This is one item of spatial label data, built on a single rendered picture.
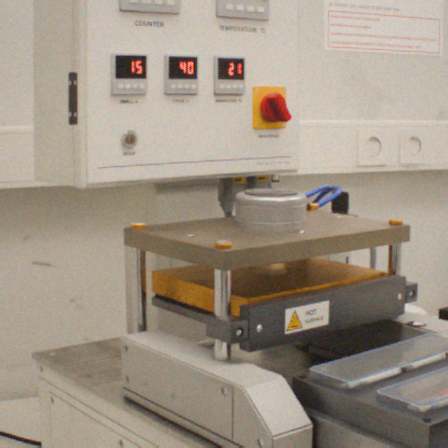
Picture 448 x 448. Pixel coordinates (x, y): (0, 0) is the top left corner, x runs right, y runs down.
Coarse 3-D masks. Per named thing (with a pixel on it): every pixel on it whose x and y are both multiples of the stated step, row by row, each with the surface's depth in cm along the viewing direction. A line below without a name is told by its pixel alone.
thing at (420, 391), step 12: (444, 372) 76; (396, 384) 73; (408, 384) 73; (420, 384) 73; (432, 384) 73; (444, 384) 73; (396, 396) 70; (408, 396) 70; (420, 396) 70; (432, 396) 70; (444, 396) 70
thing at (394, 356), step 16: (432, 336) 88; (368, 352) 83; (384, 352) 83; (400, 352) 83; (416, 352) 83; (432, 352) 83; (320, 368) 78; (336, 368) 78; (352, 368) 78; (368, 368) 78; (384, 368) 78
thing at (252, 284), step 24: (288, 264) 100; (312, 264) 100; (336, 264) 100; (168, 288) 94; (192, 288) 90; (240, 288) 87; (264, 288) 87; (288, 288) 87; (312, 288) 88; (192, 312) 91
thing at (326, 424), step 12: (312, 420) 76; (324, 420) 75; (336, 420) 74; (312, 432) 76; (324, 432) 75; (336, 432) 73; (348, 432) 72; (360, 432) 71; (312, 444) 76; (324, 444) 75; (336, 444) 73; (348, 444) 72; (360, 444) 71; (372, 444) 70; (384, 444) 69; (396, 444) 69
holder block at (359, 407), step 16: (432, 368) 81; (304, 384) 78; (320, 384) 77; (384, 384) 76; (304, 400) 78; (320, 400) 76; (336, 400) 74; (352, 400) 73; (368, 400) 72; (336, 416) 75; (352, 416) 73; (368, 416) 71; (384, 416) 70; (400, 416) 69; (416, 416) 68; (432, 416) 68; (384, 432) 70; (400, 432) 69; (416, 432) 67; (432, 432) 66
